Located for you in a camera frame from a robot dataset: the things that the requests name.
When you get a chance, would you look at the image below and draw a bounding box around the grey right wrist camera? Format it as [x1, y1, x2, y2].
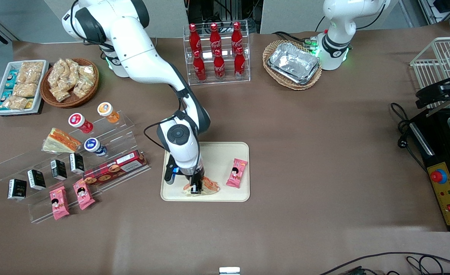
[164, 152, 181, 185]

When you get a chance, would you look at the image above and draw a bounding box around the pink snack pack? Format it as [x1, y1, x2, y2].
[226, 158, 248, 189]
[49, 186, 70, 220]
[73, 180, 95, 210]

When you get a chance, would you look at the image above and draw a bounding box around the red cookie box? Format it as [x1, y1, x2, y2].
[83, 150, 148, 186]

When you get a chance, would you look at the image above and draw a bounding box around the clear acrylic stepped shelf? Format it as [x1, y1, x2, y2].
[0, 111, 152, 224]

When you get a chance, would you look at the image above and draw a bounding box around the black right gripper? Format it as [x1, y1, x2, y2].
[185, 165, 205, 195]

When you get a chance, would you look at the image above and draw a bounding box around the white rectangular snack tray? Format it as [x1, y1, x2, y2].
[0, 60, 50, 116]

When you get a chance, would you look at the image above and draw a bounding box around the small black carton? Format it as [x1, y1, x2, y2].
[27, 170, 46, 191]
[69, 153, 85, 175]
[50, 159, 68, 181]
[7, 179, 27, 201]

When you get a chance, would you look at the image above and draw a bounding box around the blue lid cup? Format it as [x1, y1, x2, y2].
[84, 138, 107, 157]

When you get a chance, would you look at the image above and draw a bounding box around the brown wicker basket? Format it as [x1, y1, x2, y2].
[40, 58, 99, 108]

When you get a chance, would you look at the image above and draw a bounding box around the long black cable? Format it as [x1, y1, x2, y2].
[318, 251, 450, 275]

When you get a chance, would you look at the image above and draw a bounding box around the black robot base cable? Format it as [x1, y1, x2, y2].
[272, 31, 314, 45]

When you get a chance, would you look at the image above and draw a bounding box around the beige plastic tray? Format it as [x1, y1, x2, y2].
[160, 142, 250, 202]

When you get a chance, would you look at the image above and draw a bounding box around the red lid cup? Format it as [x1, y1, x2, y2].
[68, 113, 94, 134]

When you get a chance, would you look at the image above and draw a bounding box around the white wire rack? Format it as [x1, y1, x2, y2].
[410, 36, 450, 109]

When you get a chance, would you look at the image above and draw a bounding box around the red cola bottle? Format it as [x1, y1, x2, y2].
[193, 50, 207, 82]
[209, 23, 221, 52]
[189, 24, 202, 53]
[213, 49, 226, 80]
[231, 22, 244, 52]
[234, 47, 246, 79]

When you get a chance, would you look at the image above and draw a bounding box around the black power cable with plug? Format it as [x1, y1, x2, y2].
[390, 102, 429, 172]

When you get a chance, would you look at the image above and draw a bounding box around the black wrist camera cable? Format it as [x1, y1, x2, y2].
[144, 86, 202, 180]

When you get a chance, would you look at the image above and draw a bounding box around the light woven wicker basket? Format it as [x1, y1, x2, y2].
[263, 40, 323, 91]

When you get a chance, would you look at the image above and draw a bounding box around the looped black cable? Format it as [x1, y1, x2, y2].
[405, 255, 445, 275]

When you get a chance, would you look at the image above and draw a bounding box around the clear acrylic bottle rack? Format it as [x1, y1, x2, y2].
[183, 24, 251, 86]

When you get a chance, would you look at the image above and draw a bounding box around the black sealing machine yellow panel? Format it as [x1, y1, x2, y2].
[408, 107, 450, 232]

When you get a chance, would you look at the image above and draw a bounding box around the aluminium frame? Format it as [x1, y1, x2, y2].
[418, 0, 450, 28]

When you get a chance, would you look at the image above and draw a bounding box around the triangle sandwich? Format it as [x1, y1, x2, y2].
[42, 128, 82, 154]
[183, 176, 221, 197]

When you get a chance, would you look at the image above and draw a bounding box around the orange lid cup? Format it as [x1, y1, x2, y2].
[97, 102, 120, 123]

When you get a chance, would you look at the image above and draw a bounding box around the stack of foil trays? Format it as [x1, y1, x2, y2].
[267, 42, 321, 85]

